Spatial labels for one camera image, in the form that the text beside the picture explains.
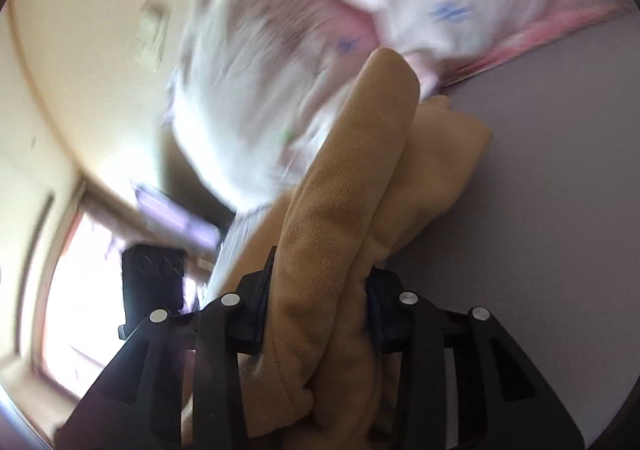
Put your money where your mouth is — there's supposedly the black office chair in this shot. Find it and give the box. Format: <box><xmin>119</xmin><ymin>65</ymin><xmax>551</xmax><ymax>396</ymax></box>
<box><xmin>117</xmin><ymin>243</ymin><xmax>188</xmax><ymax>338</ymax></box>

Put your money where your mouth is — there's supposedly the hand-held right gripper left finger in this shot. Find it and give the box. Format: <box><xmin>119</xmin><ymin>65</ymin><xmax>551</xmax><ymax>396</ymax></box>
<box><xmin>54</xmin><ymin>246</ymin><xmax>279</xmax><ymax>450</ymax></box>

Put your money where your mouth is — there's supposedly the white printed blanket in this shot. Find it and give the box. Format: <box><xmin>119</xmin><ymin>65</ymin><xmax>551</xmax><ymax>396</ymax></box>
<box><xmin>162</xmin><ymin>0</ymin><xmax>621</xmax><ymax>218</ymax></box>

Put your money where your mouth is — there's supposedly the bright window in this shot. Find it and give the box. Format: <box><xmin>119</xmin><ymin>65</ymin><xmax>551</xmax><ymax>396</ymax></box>
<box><xmin>37</xmin><ymin>207</ymin><xmax>136</xmax><ymax>391</ymax></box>

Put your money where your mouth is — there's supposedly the tan fleece garment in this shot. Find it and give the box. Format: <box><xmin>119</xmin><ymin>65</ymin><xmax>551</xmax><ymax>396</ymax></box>
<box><xmin>180</xmin><ymin>46</ymin><xmax>495</xmax><ymax>450</ymax></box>

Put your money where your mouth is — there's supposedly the wall switch plate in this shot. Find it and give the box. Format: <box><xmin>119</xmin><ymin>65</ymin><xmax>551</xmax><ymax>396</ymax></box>
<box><xmin>135</xmin><ymin>0</ymin><xmax>171</xmax><ymax>71</ymax></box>

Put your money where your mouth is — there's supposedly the pink quilt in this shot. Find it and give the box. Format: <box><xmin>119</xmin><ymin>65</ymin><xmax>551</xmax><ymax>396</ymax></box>
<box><xmin>440</xmin><ymin>0</ymin><xmax>640</xmax><ymax>88</ymax></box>

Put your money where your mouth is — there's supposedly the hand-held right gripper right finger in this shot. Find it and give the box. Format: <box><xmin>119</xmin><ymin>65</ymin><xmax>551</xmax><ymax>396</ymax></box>
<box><xmin>364</xmin><ymin>268</ymin><xmax>587</xmax><ymax>450</ymax></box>

